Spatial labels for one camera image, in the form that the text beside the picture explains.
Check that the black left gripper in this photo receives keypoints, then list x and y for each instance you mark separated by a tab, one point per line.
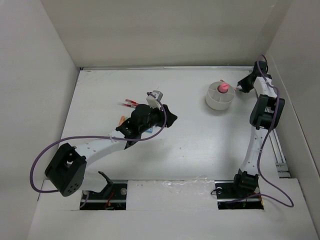
161	115

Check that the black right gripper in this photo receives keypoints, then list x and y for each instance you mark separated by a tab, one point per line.
245	88

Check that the pink highlighter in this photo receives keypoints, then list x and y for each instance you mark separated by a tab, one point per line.
223	88

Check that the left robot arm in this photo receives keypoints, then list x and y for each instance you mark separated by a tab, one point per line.
67	169

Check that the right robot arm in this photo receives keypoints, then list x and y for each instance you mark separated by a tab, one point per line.
263	119

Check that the orange highlighter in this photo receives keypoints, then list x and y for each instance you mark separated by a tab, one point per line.
122	119

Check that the white round divided container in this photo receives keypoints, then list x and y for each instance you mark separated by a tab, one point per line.
219	101

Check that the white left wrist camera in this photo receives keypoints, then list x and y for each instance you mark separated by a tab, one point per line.
153	98

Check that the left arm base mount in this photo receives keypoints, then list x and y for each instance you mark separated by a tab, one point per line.
113	197

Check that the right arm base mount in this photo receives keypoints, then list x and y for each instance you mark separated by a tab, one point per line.
241	193

